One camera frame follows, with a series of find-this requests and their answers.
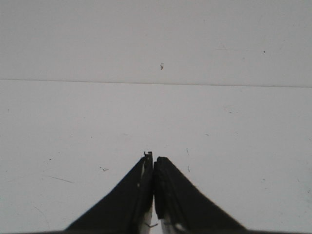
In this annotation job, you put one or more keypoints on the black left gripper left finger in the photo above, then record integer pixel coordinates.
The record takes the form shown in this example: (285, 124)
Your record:
(127, 207)

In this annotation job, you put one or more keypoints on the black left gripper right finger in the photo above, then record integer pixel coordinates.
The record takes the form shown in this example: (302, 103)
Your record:
(181, 206)

